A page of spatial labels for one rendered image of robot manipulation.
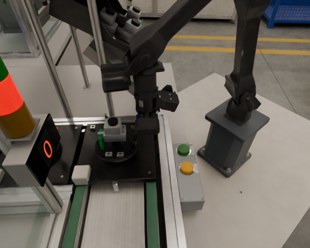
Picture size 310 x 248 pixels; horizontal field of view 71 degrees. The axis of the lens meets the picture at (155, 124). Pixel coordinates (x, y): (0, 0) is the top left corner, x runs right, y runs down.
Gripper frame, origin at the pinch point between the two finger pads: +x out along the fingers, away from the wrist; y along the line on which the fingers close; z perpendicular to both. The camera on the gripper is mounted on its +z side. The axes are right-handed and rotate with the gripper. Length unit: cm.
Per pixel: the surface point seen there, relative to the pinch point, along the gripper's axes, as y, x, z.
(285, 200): -15, 24, 43
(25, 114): -19.6, -21.3, -18.7
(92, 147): 0.5, 11.2, -18.5
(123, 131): -0.8, 2.9, -7.4
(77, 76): 63, 22, -39
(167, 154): -2.5, 13.2, 5.9
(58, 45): 103, 21, -60
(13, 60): 82, 21, -82
